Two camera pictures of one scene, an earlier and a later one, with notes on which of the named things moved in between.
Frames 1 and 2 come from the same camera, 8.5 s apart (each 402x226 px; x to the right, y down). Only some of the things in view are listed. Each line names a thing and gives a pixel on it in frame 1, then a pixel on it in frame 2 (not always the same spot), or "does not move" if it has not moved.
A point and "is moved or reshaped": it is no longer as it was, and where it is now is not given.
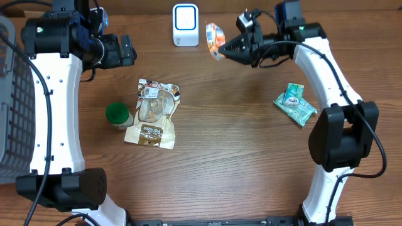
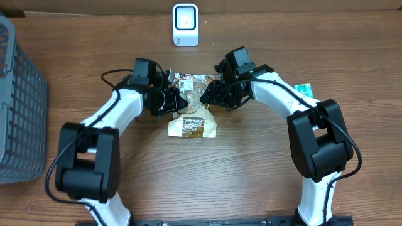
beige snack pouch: (153, 125) → (194, 120)
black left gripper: (126, 51) → (169, 102)
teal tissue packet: (294, 92) is moved or reshaped
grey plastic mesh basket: (17, 109) does not move
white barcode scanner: (185, 24) does not move
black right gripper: (247, 45) → (218, 98)
